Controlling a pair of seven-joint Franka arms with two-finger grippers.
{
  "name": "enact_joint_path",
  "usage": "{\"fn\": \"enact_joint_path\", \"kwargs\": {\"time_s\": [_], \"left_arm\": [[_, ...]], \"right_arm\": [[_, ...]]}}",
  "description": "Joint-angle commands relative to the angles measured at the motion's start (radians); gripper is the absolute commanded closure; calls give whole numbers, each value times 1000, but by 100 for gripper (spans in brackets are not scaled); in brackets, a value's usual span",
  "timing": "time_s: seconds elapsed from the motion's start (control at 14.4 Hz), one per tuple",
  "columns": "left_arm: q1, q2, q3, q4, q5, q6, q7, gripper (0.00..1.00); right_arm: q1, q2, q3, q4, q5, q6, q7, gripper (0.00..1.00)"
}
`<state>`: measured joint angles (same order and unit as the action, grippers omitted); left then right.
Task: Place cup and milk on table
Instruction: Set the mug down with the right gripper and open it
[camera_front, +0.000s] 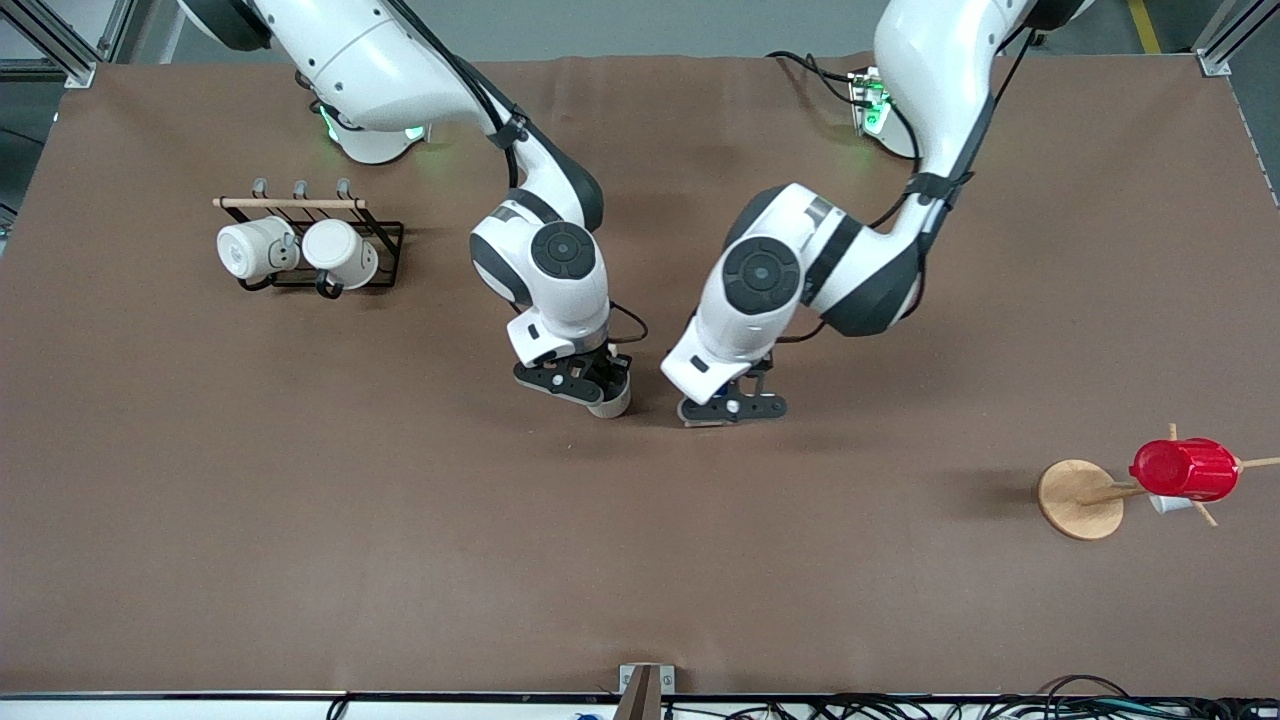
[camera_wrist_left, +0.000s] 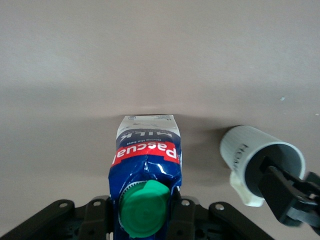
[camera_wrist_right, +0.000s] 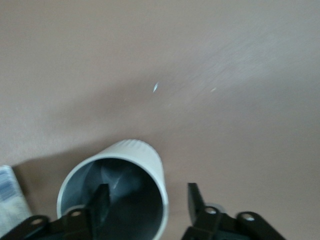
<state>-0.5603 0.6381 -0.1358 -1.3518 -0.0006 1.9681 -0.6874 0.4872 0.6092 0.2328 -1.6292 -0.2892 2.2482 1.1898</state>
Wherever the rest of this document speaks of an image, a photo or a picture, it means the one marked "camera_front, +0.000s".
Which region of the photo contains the white mug grey inside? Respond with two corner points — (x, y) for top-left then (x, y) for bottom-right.
(586, 372), (634, 420)

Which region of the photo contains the red plastic cup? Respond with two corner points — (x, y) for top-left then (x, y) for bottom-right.
(1130, 438), (1242, 502)

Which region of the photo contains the plain white mug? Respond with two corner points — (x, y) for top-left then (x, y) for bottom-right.
(302, 219), (380, 291)

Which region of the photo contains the green-lit control box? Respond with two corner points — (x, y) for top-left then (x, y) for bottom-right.
(848, 66), (893, 137)

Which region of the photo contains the white mug with print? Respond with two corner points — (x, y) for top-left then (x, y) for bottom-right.
(217, 217), (300, 282)

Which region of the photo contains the wooden mug tree stand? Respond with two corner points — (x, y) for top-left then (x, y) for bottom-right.
(1037, 423), (1280, 542)

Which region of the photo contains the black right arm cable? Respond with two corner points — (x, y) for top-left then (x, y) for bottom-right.
(385, 0), (531, 191)

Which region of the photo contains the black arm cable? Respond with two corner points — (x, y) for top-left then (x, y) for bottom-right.
(385, 0), (531, 191)
(868, 28), (1036, 229)

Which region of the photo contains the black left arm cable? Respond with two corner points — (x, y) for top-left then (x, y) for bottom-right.
(868, 28), (1036, 229)

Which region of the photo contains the metal bracket with brown post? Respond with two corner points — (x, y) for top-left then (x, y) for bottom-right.
(618, 663), (676, 720)

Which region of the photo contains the black wire mug rack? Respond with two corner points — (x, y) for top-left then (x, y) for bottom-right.
(212, 177), (405, 299)

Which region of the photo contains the black control box cable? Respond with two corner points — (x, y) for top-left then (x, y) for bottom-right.
(767, 50), (863, 107)

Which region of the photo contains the black cable bundle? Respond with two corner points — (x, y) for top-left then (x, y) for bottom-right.
(700, 675), (1280, 720)

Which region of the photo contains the aluminium frame profile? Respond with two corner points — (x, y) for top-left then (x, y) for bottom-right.
(0, 0), (136, 89)
(1193, 0), (1280, 77)

